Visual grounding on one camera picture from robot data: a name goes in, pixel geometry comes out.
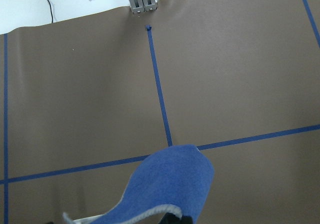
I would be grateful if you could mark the blue towel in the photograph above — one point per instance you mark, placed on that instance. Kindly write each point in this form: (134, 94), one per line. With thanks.
(175, 180)

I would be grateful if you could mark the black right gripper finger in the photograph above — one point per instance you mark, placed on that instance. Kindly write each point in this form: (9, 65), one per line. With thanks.
(170, 218)

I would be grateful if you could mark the brown table cover mat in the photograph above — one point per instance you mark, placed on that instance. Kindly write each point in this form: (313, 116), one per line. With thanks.
(84, 101)

